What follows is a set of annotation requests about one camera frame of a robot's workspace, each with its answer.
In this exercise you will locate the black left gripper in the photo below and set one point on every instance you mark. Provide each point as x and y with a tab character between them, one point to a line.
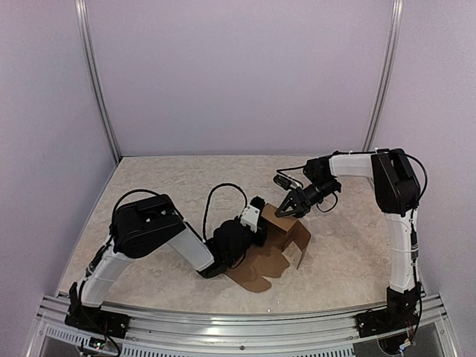
262	233

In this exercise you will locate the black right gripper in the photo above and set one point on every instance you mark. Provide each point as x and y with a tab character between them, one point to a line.
297	196

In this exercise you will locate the brown cardboard box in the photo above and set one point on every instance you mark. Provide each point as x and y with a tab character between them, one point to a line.
266	262

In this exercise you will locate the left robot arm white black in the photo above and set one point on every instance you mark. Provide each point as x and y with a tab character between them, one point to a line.
141	227

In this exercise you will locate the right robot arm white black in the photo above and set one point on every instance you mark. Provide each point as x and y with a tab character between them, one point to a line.
397	192

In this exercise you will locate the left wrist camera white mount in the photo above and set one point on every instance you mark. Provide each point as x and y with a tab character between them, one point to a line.
251	214

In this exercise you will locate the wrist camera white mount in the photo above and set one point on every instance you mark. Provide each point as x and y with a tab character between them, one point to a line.
286	182
251	214

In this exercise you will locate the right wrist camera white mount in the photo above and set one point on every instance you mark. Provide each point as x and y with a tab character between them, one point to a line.
286	182

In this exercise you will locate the right aluminium frame post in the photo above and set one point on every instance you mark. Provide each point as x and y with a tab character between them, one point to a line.
386	73

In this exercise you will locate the aluminium frame post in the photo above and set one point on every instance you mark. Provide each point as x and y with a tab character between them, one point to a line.
386	73
88	50

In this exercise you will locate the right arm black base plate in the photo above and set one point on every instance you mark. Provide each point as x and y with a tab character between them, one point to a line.
377	322

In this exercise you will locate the front aluminium frame rail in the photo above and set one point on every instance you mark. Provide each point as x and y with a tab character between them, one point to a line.
158	332

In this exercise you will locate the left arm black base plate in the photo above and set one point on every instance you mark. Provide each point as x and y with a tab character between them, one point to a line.
98	321

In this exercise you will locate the left aluminium frame post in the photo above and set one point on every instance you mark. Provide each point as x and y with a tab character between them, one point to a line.
88	50

